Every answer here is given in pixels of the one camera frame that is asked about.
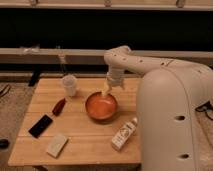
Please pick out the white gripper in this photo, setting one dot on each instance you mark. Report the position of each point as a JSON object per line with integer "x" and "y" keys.
{"x": 115, "y": 78}

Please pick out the white sponge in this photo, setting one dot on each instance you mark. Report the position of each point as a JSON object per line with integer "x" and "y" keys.
{"x": 56, "y": 145}

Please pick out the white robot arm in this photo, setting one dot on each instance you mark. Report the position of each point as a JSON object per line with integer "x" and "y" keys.
{"x": 169, "y": 92}

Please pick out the orange bowl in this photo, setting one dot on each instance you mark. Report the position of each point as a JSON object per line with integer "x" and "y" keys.
{"x": 99, "y": 107}

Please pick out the translucent plastic cup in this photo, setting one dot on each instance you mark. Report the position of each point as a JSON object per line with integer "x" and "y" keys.
{"x": 69, "y": 83}

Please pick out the black phone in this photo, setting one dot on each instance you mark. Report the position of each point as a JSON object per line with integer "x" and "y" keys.
{"x": 40, "y": 126}

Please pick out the black object on floor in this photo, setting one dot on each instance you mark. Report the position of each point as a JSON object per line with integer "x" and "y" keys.
{"x": 4, "y": 143}

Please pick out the black table leg bracket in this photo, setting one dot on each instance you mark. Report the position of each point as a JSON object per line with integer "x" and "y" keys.
{"x": 35, "y": 77}

